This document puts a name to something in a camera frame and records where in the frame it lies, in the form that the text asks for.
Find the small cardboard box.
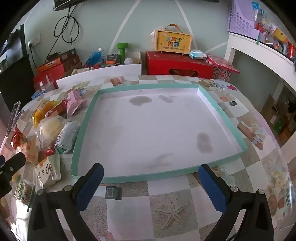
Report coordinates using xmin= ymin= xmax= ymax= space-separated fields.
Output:
xmin=261 ymin=94 xmax=281 ymax=125

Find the pink snack packet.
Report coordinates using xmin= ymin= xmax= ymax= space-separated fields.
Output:
xmin=63 ymin=90 xmax=87 ymax=117

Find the black television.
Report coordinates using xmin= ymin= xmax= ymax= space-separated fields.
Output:
xmin=54 ymin=0 xmax=81 ymax=11

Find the black cabinet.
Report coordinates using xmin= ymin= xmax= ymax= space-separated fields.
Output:
xmin=0 ymin=53 xmax=35 ymax=116

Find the dark red snack packet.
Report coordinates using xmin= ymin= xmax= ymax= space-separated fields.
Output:
xmin=10 ymin=126 xmax=26 ymax=150

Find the yellow snack packet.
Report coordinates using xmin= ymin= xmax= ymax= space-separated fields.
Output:
xmin=32 ymin=100 xmax=58 ymax=127

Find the blue plastic bag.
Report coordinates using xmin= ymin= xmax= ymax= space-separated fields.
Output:
xmin=85 ymin=47 xmax=103 ymax=67

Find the white foam board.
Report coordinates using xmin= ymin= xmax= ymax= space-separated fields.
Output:
xmin=56 ymin=64 xmax=141 ymax=90

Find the wet wipes pack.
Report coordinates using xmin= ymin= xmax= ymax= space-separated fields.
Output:
xmin=189 ymin=49 xmax=207 ymax=59

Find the clear packet green print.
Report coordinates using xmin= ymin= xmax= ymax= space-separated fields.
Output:
xmin=13 ymin=176 xmax=35 ymax=205

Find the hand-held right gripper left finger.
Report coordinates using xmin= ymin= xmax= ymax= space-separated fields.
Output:
xmin=27 ymin=163 xmax=104 ymax=241

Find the yellow wooden box with handle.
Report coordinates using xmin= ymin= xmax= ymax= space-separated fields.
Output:
xmin=150 ymin=24 xmax=193 ymax=55

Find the dark printed box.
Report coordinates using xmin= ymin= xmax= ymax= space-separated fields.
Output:
xmin=60 ymin=48 xmax=80 ymax=70

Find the yellow toy card box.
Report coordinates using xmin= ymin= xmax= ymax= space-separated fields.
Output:
xmin=70 ymin=68 xmax=90 ymax=76

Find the large brown cardboard box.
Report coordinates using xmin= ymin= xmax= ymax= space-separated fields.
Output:
xmin=61 ymin=51 xmax=142 ymax=78

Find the green dumbbell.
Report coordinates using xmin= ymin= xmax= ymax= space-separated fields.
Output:
xmin=116 ymin=43 xmax=127 ymax=64

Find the row of colourful packets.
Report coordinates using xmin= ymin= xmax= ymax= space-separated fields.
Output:
xmin=252 ymin=1 xmax=296 ymax=62

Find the beige orange snack packet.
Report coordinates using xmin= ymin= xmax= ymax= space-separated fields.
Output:
xmin=17 ymin=141 xmax=38 ymax=166

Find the teal rimmed white tray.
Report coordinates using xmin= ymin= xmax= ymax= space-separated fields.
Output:
xmin=70 ymin=83 xmax=248 ymax=183

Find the black cable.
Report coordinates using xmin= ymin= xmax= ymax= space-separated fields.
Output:
xmin=47 ymin=5 xmax=80 ymax=61

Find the small red candy packet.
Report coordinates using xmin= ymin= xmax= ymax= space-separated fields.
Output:
xmin=39 ymin=146 xmax=56 ymax=160

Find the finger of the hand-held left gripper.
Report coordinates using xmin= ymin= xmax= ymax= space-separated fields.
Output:
xmin=0 ymin=152 xmax=26 ymax=174

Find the pile of small toys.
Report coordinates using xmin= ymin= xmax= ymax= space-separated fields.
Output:
xmin=105 ymin=54 xmax=121 ymax=66

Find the wall socket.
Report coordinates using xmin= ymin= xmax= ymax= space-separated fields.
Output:
xmin=28 ymin=34 xmax=41 ymax=47

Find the orange box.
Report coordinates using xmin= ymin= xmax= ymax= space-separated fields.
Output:
xmin=36 ymin=58 xmax=63 ymax=72

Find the clear bun packet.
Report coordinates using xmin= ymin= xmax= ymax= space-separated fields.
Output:
xmin=35 ymin=116 xmax=66 ymax=149

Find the red patterned flat box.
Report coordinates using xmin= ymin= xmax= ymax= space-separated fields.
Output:
xmin=206 ymin=54 xmax=240 ymax=81

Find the red white snack packet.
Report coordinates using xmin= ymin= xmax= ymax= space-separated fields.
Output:
xmin=47 ymin=101 xmax=68 ymax=116

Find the red carton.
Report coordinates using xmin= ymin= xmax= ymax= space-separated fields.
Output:
xmin=33 ymin=62 xmax=65 ymax=90

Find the purple plastic basket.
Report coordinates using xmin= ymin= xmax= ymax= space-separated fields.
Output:
xmin=227 ymin=0 xmax=260 ymax=40

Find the black appliance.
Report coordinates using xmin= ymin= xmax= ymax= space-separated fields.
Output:
xmin=0 ymin=24 xmax=29 ymax=67

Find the clear plastic box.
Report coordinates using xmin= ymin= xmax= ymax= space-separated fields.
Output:
xmin=34 ymin=77 xmax=57 ymax=93

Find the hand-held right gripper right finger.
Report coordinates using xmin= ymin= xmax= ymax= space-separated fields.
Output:
xmin=198 ymin=164 xmax=274 ymax=241

